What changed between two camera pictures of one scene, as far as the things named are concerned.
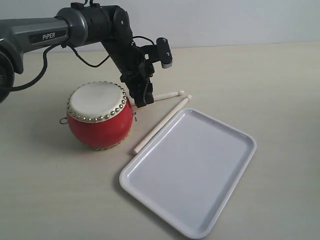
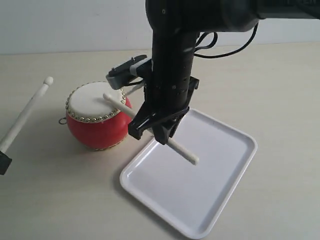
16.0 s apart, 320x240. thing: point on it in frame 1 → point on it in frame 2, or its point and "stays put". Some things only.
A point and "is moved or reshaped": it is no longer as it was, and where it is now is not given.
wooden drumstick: x=188 y=98 → x=173 y=143
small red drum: x=100 y=114 stays put
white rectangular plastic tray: x=184 y=174 stays put
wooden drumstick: x=169 y=95 is moved or reshaped
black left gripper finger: x=148 y=96 → x=5 y=162
